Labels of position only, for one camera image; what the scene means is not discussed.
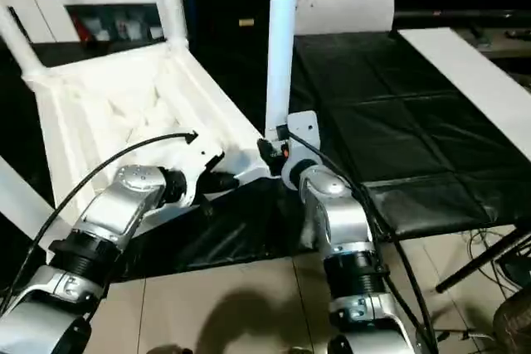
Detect white plastic table top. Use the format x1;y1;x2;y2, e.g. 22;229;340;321
22;36;277;255

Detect white plastic chair shell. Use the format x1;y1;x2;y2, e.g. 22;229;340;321
292;0;395;35

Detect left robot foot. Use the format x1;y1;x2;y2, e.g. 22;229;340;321
147;343;192;354

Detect white side table board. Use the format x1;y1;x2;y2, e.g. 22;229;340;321
397;27;531;152

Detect red packet in cabinet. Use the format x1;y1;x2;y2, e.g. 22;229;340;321
72;13;87;42

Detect black flat monitor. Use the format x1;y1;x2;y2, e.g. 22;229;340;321
393;9;531;19

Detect black stand leg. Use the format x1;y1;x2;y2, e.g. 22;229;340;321
435;225;531;293

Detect white cabinet with glass doors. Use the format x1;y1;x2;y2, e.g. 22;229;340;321
0;0;183;44

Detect olive mottled bag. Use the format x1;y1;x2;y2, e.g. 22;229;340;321
493;287;531;354

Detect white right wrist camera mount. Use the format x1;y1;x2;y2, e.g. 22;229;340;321
281;111;323;192

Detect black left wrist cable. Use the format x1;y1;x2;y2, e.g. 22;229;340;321
0;132;199;293

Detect tangled floor cables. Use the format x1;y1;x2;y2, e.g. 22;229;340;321
468;225;531;289

